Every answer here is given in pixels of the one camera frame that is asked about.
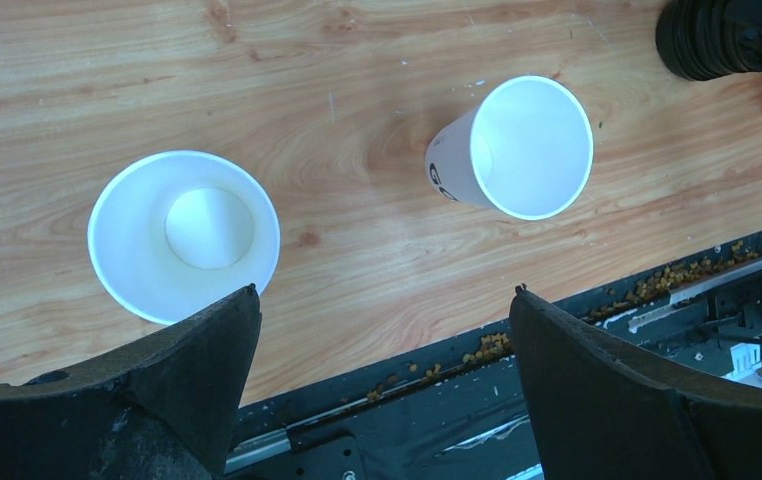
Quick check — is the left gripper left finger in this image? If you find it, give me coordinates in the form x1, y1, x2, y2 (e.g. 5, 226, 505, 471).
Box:
0, 285, 262, 479

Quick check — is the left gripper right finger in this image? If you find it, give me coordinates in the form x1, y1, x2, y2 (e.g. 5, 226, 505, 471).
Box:
509, 286, 762, 479

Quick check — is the green paper cup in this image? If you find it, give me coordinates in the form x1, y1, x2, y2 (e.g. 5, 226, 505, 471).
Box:
86, 150, 281, 325

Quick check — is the white paper cup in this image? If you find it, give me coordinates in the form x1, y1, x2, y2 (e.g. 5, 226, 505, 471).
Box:
424, 75, 595, 221

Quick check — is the stack of black lids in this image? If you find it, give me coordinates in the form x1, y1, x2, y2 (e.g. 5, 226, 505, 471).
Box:
655, 0, 762, 81

